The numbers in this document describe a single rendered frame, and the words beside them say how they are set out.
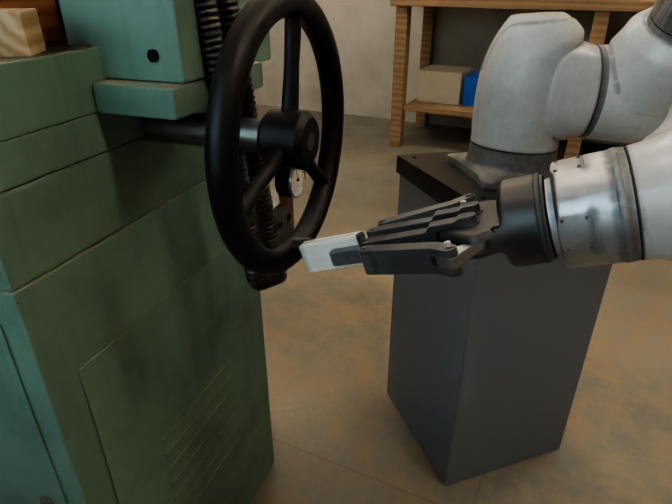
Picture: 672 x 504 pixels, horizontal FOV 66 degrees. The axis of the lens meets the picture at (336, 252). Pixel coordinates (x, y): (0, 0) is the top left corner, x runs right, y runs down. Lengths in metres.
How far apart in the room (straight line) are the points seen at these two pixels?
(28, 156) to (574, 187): 0.45
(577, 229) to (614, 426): 1.09
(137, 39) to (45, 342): 0.31
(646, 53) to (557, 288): 0.40
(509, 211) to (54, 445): 0.53
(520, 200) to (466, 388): 0.66
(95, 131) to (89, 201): 0.07
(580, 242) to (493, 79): 0.56
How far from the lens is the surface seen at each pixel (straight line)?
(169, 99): 0.53
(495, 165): 0.96
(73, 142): 0.57
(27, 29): 0.55
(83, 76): 0.58
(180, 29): 0.54
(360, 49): 4.03
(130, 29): 0.57
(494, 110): 0.95
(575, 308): 1.09
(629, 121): 0.99
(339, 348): 1.54
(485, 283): 0.91
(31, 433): 0.69
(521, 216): 0.43
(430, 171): 1.00
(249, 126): 0.57
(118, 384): 0.69
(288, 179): 0.85
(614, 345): 1.76
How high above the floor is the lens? 0.96
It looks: 28 degrees down
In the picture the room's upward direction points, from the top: straight up
